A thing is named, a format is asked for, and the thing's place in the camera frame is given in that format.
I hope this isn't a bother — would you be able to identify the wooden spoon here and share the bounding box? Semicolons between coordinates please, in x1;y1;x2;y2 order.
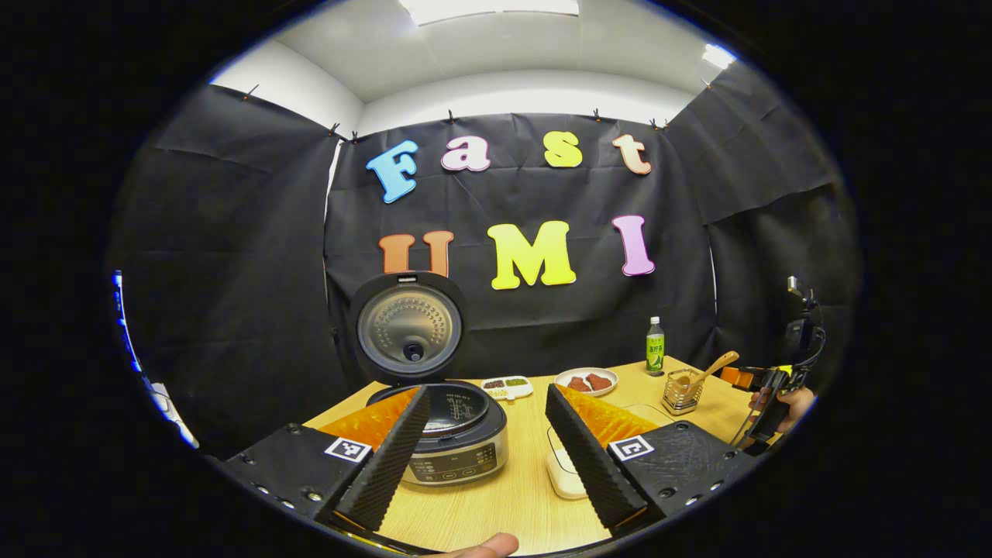
669;351;740;394

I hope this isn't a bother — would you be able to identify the black backdrop cloth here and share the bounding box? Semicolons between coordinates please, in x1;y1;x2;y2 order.
105;62;861;458

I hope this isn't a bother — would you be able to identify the metal mesh chopstick holder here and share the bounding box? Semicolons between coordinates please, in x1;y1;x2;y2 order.
662;368;705;417

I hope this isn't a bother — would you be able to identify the black silver rice cooker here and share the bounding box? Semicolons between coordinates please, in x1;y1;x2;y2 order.
347;270;509;487

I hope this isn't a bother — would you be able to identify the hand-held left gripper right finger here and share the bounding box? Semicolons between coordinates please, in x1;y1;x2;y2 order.
545;383;760;532

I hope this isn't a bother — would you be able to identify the green drink bottle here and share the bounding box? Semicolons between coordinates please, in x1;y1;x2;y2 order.
646;316;666;377

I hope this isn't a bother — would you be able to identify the computer monitor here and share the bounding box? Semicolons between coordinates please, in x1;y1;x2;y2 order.
111;269;142;374

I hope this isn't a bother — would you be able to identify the clear box of rice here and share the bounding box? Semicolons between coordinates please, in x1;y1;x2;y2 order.
546;403;669;501

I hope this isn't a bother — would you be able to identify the white divided bean dish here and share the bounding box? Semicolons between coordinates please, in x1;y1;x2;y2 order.
480;375;534;401

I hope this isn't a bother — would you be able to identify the white round plate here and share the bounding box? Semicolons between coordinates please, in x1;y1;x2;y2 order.
554;367;619;398

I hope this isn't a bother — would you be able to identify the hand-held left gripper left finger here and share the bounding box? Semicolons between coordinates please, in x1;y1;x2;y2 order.
222;385;432;532

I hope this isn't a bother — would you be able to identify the long ceiling light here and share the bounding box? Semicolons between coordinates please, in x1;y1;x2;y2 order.
399;0;580;26

